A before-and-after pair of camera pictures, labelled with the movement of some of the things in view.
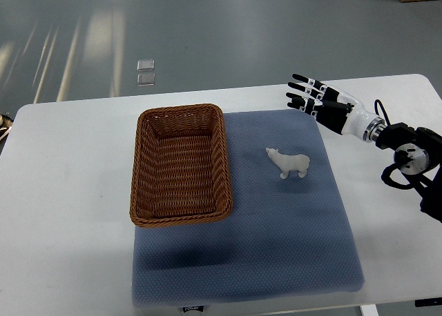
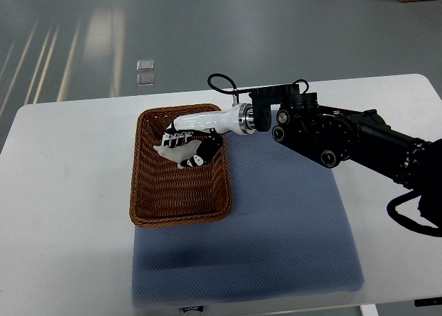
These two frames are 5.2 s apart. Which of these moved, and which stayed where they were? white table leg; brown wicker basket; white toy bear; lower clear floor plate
Moved: white toy bear
Stayed: brown wicker basket; white table leg; lower clear floor plate
